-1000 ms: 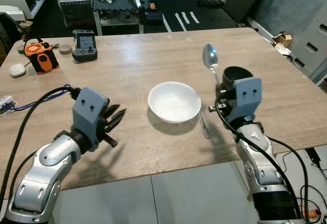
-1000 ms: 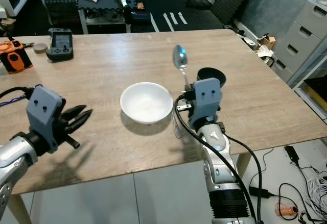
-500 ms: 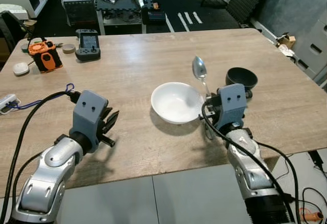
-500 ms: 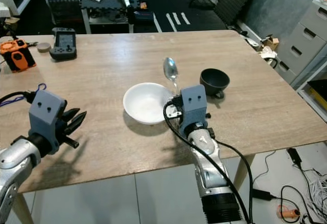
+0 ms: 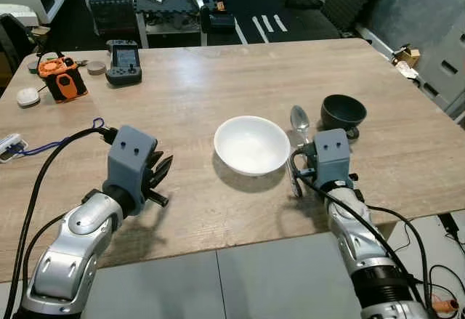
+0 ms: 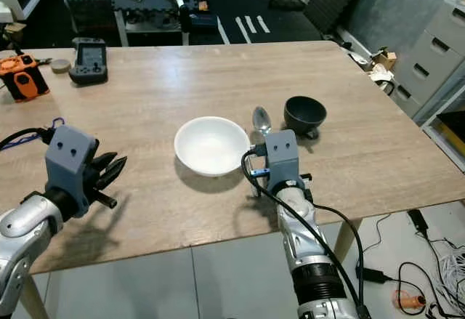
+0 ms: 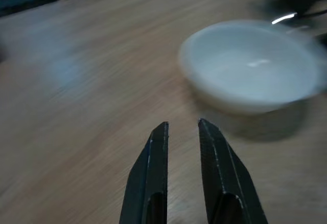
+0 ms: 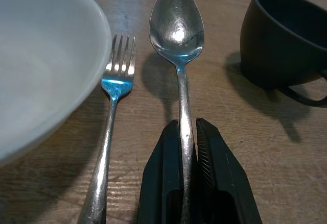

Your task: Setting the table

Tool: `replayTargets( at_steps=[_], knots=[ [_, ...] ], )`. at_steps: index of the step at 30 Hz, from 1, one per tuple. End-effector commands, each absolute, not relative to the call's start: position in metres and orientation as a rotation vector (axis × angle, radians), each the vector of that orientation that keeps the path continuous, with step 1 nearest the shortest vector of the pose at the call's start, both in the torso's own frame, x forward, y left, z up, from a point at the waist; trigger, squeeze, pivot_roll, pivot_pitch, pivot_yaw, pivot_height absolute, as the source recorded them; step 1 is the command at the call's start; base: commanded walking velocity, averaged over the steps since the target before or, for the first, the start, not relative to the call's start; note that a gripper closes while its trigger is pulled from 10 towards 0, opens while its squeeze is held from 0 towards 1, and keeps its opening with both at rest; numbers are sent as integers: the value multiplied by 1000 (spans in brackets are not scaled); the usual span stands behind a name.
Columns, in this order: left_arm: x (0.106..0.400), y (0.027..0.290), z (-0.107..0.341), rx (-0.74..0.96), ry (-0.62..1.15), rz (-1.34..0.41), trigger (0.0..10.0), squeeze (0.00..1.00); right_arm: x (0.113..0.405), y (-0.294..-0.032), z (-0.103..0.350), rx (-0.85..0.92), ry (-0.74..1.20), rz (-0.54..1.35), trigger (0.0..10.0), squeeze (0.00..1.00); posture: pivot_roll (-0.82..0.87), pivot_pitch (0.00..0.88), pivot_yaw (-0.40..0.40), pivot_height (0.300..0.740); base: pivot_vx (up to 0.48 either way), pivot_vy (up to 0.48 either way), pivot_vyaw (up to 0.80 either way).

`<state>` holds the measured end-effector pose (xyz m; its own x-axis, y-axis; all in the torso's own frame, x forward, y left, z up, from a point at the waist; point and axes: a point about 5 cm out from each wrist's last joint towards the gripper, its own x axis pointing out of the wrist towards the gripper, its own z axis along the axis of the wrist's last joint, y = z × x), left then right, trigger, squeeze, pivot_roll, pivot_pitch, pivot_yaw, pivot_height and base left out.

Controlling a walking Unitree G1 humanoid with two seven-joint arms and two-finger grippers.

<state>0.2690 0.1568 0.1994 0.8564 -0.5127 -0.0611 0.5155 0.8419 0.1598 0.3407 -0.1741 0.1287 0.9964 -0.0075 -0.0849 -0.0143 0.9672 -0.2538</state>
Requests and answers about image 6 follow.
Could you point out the silver metal spoon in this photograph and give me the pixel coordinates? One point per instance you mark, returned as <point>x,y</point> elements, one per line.
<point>261,119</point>

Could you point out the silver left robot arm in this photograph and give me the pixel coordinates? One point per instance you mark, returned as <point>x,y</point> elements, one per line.
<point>22,232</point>

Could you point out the small grey round puck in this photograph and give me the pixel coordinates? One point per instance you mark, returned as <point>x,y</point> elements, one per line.
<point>59,65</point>

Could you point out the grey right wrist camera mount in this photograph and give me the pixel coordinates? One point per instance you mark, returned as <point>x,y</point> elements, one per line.
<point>282,159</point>

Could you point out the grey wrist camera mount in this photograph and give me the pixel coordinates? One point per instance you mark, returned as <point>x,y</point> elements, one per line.
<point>282,159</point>
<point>71,159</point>

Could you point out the small cardboard box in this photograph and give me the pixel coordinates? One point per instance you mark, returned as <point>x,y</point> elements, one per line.
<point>381,61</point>

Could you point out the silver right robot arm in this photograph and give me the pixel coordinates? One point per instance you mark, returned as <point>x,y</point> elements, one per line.
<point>305,246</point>

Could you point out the white ceramic bowl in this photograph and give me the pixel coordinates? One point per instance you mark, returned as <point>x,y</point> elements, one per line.
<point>211,146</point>

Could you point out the orange and black device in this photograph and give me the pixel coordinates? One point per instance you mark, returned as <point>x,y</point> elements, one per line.
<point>23,79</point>

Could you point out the small black footed bowl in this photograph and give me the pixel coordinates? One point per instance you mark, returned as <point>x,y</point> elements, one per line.
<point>305,112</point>

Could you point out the black handheld remote controller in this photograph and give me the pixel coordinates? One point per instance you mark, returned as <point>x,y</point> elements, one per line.
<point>89,61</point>

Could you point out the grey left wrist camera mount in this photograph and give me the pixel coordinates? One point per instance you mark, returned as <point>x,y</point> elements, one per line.
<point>71,159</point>

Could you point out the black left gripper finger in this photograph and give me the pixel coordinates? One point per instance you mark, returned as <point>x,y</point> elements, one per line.
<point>103,160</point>
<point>110,175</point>

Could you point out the grey drawer cabinet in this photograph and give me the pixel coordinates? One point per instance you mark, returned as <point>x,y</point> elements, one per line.
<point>436,50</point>

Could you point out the orange object on floor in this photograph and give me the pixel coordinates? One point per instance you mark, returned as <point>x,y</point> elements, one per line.
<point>407,301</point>

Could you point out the black power adapter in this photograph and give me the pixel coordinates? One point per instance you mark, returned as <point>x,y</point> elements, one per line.
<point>372,274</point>
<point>418,221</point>

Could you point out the black plastic crate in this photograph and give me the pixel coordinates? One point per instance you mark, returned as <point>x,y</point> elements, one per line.
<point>89,10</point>

